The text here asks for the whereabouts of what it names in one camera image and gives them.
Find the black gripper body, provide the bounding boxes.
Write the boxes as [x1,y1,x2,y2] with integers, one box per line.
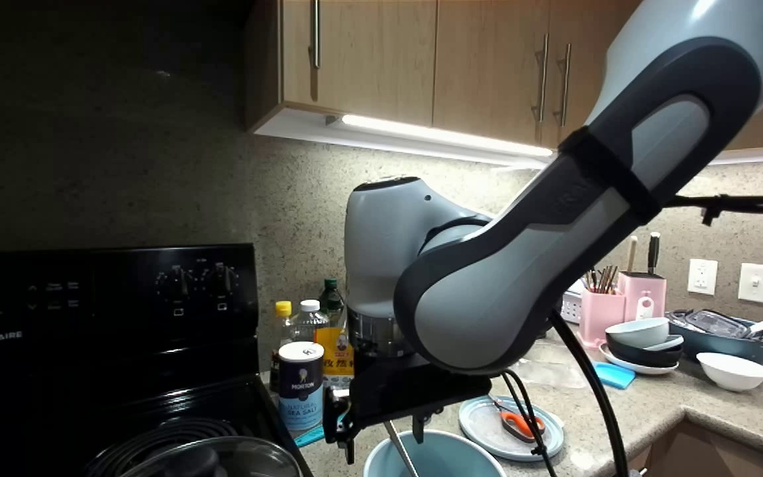
[322,349,491,461]

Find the light blue small bowl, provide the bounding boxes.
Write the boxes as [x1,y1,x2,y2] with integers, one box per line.
[362,428,506,477]

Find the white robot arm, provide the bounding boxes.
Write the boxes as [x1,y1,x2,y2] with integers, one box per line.
[322,0,763,447]

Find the white small bowl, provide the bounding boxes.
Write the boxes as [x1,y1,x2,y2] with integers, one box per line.
[696,352,763,392]

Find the yellow label oil bottle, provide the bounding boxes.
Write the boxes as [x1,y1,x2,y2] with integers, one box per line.
[318,278,351,378]

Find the blue salt canister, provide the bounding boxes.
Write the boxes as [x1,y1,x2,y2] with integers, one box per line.
[276,341,322,433]

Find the light blue plate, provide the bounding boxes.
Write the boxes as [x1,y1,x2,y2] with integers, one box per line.
[459,395,563,464]

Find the black pot with lid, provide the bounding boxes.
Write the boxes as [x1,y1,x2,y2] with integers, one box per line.
[85,417,306,477]

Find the blue sponge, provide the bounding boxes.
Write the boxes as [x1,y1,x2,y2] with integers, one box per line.
[594,363,636,388]

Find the pink utensil holder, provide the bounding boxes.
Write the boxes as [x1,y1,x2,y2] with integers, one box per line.
[579,233,668,343]

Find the stacked bowls on plate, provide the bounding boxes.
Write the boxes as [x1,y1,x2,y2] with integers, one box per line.
[603,318,684,374]

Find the black stove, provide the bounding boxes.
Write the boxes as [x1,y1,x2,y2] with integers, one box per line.
[0,243,293,477]

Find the wooden upper cabinets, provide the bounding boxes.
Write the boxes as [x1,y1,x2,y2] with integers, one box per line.
[244,0,763,151]

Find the orange handled scissors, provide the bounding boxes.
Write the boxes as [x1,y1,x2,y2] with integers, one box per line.
[493,398,542,443]

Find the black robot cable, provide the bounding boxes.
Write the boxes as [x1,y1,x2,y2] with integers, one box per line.
[499,192,763,477]

